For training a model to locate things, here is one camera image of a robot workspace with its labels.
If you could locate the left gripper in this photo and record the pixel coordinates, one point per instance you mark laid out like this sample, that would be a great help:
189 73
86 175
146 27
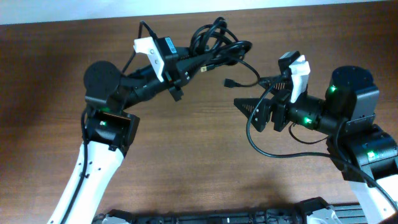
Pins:
183 74

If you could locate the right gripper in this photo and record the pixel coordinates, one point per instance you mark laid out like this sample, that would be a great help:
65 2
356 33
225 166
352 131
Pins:
281 102

